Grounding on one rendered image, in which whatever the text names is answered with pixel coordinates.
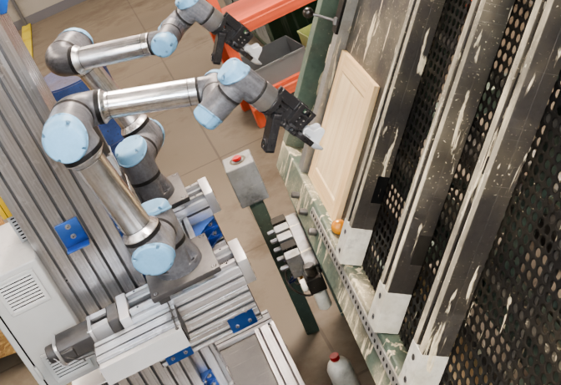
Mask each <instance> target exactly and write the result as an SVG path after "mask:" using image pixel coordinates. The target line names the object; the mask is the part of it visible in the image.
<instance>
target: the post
mask: <svg viewBox="0 0 561 385"><path fill-rule="evenodd" d="M250 209H251V211H252V213H253V215H254V217H255V220H256V222H257V224H258V226H259V228H260V231H261V234H262V235H263V237H264V239H265V243H266V244H267V246H268V248H269V251H270V253H271V255H272V258H273V260H274V262H275V264H276V267H277V269H278V271H279V273H280V276H281V278H282V280H283V282H284V284H285V286H286V289H287V291H288V293H289V295H290V297H291V300H292V302H293V304H294V306H295V309H296V311H297V313H298V316H299V318H300V319H301V323H302V325H303V327H304V328H305V330H306V334H307V335H310V334H312V333H313V332H317V331H319V330H320V329H319V327H318V325H317V323H316V319H315V318H314V315H313V313H312V311H311V308H310V306H309V304H308V301H307V300H306V297H305V296H302V295H300V294H297V293H295V292H294V291H292V290H291V289H290V287H289V286H288V284H287V282H286V277H285V271H281V266H284V265H285V264H286V263H285V262H284V261H280V262H278V260H277V259H276V258H277V257H279V256H283V255H284V254H283V251H279V252H277V253H275V252H274V249H275V248H276V247H278V246H280V243H279V242H277V243H275V244H273V245H272V244H271V243H270V240H273V239H275V238H276V237H277V236H276V234H274V235H272V236H268V234H267V232H268V231H270V230H274V227H273V225H272V224H271V221H270V219H271V218H270V214H269V212H268V210H267V208H266V206H265V202H264V201H263V200H262V201H259V202H257V203H255V204H253V205H250ZM290 274H291V270H290V268H289V269H288V270H287V277H288V281H289V280H290ZM291 286H292V287H293V288H294V289H295V290H297V291H298V292H301V293H304V292H303V290H302V288H301V285H299V286H298V285H297V284H295V283H294V282H293V283H291Z"/></svg>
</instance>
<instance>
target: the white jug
mask: <svg viewBox="0 0 561 385"><path fill-rule="evenodd" d="M327 372H328V375H329V377H330V379H331V382H332V384H333V385H360V383H359V381H358V379H357V376H356V374H355V371H354V369H353V367H352V365H351V362H350V361H349V360H348V359H347V358H345V357H343V356H339V354H338V353H337V352H333V353H332V354H331V355H330V361H329V362H328V365H327Z"/></svg>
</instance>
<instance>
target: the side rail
mask: <svg viewBox="0 0 561 385"><path fill-rule="evenodd" d="M339 1H340V0H318V1H317V5H316V10H315V13H316V14H320V15H322V16H325V17H329V18H333V19H334V17H335V16H336V10H337V8H338V4H339ZM332 23H333V22H332V21H329V20H325V19H323V18H318V17H315V16H314V18H313V21H312V25H311V30H310V34H309V38H308V41H307V45H306V51H305V54H304V58H303V61H302V65H301V71H300V74H299V78H298V81H297V85H296V90H295V93H294V96H296V97H297V98H298V99H299V100H300V101H301V102H303V103H304V104H305V105H307V106H308V109H310V110H311V111H312V112H313V109H314V106H315V103H316V97H317V94H318V90H319V88H320V84H321V78H322V75H323V72H324V68H325V65H326V64H325V61H326V55H327V52H328V49H329V46H330V44H331V40H332V37H333V32H332V31H331V30H332V26H333V24H332ZM283 140H284V142H285V144H286V145H289V146H295V147H302V148H303V147H304V144H305V143H304V142H303V141H301V140H300V139H299V138H297V137H295V136H293V135H292V134H290V133H289V132H288V131H287V130H285V133H284V137H283Z"/></svg>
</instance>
